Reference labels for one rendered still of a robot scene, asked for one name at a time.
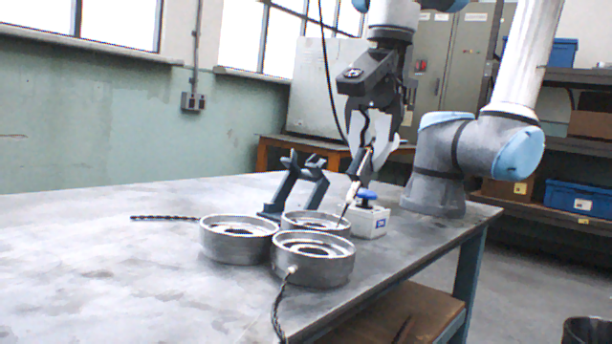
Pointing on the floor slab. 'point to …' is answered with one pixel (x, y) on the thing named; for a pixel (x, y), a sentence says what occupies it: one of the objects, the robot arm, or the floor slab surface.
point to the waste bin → (586, 331)
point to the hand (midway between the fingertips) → (365, 161)
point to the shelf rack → (566, 77)
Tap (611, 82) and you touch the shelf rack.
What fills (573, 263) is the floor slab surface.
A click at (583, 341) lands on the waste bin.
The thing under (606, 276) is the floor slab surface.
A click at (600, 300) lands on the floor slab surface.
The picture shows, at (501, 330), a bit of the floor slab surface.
